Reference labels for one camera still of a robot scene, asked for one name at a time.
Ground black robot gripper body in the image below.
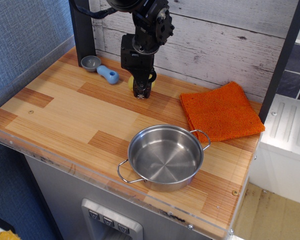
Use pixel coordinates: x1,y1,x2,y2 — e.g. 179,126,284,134
120,33,155,80

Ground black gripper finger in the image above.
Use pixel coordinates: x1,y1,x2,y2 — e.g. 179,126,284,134
132,77,150,99
148,69,157,83

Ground yellow toy potato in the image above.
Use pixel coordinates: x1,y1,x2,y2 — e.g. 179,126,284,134
128,75,156,91

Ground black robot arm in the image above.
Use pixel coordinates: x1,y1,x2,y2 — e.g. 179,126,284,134
70,0,175,99

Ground grey and blue toy scoop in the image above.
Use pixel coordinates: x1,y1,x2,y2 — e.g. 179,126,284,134
80,55,120,85

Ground stainless steel pot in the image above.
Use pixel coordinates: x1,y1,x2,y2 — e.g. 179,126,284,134
121,124,211,192

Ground orange knitted cloth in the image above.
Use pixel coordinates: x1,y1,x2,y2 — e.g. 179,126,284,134
179,81,265,142

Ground grey dispenser panel with buttons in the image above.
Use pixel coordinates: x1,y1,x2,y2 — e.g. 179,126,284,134
81,198,144,240

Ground white ribbed sink drainboard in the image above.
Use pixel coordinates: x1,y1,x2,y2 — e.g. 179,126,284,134
260,94,300,156

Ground clear acrylic table edge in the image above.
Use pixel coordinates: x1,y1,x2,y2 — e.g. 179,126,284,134
0,130,234,240

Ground yellow object at bottom left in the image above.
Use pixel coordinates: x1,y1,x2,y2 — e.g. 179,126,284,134
0,231,21,240

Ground dark grey left post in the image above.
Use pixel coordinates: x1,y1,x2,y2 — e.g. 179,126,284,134
69,0,96,67

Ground dark grey post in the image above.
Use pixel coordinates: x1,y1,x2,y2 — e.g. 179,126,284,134
69,0,96,67
259,0,300,123

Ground dark grey right post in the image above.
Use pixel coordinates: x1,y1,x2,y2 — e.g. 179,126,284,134
259,0,300,123

